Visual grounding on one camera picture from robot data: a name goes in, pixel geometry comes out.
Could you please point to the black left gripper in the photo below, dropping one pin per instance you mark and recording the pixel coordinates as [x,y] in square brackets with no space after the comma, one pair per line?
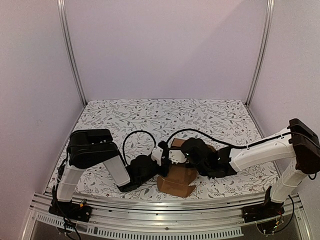
[165,167]

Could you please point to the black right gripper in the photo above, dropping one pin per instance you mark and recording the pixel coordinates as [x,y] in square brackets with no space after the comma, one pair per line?
[189,152]

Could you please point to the brown cardboard box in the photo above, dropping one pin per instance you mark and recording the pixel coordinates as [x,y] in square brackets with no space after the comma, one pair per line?
[180,177]

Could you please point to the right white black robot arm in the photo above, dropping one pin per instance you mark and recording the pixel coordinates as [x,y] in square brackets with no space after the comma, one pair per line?
[296,142]

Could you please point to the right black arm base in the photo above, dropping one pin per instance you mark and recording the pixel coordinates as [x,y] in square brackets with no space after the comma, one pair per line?
[267,209]

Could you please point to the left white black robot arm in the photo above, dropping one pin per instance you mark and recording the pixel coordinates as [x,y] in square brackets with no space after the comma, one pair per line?
[91,147]

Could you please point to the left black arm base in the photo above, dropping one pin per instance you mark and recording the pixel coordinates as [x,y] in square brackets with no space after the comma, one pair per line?
[78,211]

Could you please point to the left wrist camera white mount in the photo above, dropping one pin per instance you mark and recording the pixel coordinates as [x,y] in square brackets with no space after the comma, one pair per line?
[158,151]

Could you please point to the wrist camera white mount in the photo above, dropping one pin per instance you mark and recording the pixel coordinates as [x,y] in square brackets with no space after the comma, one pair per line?
[158,151]
[176,156]

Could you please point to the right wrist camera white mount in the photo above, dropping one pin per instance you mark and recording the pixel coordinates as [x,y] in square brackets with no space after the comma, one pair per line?
[176,156]

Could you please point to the aluminium front rail frame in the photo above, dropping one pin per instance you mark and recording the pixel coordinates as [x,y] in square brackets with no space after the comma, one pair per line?
[200,219]

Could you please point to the right aluminium frame post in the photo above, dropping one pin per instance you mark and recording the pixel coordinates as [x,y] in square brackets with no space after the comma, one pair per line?
[270,4]

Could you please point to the aluminium frame post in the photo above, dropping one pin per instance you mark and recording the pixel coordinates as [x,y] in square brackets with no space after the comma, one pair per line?
[270,4]
[61,5]

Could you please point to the left aluminium frame post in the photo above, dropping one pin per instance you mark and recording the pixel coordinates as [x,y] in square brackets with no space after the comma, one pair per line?
[61,5]

